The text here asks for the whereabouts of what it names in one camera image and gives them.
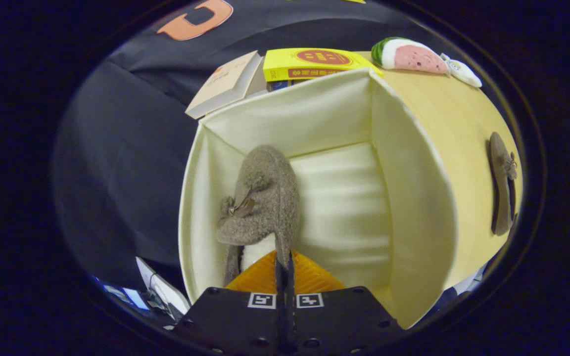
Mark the white flat panel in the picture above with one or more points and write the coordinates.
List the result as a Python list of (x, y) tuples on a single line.
[(166, 291)]

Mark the cream fabric storage box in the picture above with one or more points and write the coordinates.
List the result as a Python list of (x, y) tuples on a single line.
[(339, 198)]

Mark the brown fuzzy slipper shoe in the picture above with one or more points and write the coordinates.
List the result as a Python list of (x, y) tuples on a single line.
[(265, 183), (500, 188)]

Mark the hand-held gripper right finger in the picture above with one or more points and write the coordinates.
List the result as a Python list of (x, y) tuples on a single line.
[(339, 321)]

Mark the yellow book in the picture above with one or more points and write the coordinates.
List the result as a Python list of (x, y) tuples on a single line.
[(285, 62)]

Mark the beige book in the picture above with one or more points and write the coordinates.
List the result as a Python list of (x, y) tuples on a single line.
[(225, 81)]

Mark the blue book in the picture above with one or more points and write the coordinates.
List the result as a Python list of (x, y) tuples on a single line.
[(277, 85)]

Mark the blue lit screen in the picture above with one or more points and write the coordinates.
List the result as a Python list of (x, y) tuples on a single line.
[(131, 296)]

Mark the white plush toy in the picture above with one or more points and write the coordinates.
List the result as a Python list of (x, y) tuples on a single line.
[(463, 71)]

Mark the watermelon slice plush toy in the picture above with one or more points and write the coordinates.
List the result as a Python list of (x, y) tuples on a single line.
[(413, 57)]

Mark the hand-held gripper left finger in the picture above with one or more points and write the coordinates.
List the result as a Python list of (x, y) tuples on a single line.
[(230, 321)]

